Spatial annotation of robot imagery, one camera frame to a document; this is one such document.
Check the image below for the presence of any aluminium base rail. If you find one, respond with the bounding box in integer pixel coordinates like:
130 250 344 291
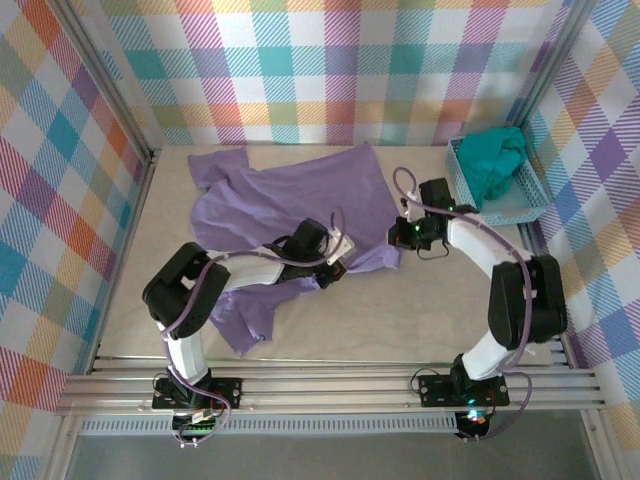
53 367 606 416

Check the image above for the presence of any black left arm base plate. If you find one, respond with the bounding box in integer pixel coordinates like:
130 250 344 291
151 377 245 412

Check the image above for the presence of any aluminium frame post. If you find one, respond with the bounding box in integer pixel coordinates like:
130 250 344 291
507 0 601 146
47 0 164 161

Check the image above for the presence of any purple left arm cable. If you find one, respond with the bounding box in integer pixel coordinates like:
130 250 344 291
160 207 351 449

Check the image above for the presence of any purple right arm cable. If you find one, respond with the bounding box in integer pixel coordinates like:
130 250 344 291
392 167 536 444

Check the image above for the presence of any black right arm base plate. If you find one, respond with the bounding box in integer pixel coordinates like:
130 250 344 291
417 372 511 409

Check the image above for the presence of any teal crumpled cloth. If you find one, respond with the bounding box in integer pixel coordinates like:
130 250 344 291
457 125 530 212

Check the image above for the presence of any light blue perforated basket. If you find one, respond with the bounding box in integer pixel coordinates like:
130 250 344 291
445 133 550 230

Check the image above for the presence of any purple t-shirt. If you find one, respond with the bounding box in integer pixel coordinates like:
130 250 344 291
187 141 404 357

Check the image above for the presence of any aluminium side rail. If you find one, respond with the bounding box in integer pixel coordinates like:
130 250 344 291
87 147 162 374
519 219 579 371

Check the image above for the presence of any grey slotted cable duct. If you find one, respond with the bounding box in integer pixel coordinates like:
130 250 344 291
79 417 460 437

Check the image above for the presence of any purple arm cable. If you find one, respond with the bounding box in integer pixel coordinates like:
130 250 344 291
392 167 536 444
160 207 351 449

